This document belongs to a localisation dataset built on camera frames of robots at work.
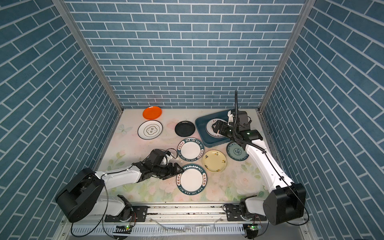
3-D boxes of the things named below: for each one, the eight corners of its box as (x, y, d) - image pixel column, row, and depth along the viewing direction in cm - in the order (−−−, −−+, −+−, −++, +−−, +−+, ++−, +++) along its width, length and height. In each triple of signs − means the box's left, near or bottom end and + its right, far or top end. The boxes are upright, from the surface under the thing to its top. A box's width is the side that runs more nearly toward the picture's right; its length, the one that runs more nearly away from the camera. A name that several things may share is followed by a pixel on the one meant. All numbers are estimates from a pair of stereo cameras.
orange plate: (141, 119, 117) (140, 117, 115) (145, 108, 125) (144, 106, 123) (160, 119, 117) (159, 117, 115) (163, 108, 125) (162, 106, 123)
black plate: (174, 136, 106) (173, 134, 105) (176, 122, 115) (175, 120, 113) (195, 136, 107) (195, 134, 105) (195, 122, 115) (195, 120, 113)
